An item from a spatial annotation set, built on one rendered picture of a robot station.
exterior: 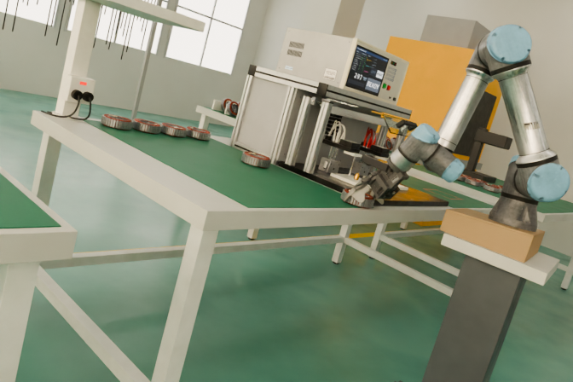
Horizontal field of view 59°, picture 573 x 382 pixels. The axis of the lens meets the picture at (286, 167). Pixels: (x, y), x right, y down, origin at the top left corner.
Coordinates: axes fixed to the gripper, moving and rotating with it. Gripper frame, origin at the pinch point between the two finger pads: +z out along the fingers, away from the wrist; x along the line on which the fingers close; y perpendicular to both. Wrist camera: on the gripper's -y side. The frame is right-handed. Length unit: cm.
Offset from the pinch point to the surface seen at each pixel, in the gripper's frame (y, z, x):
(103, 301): -32, 106, -40
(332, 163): -32.1, 12.8, 22.3
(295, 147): -38.0, 12.2, 3.7
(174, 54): -616, 320, 310
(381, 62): -57, -26, 38
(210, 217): 13, -4, -68
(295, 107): -51, 2, 4
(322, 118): -37.0, -4.7, 4.4
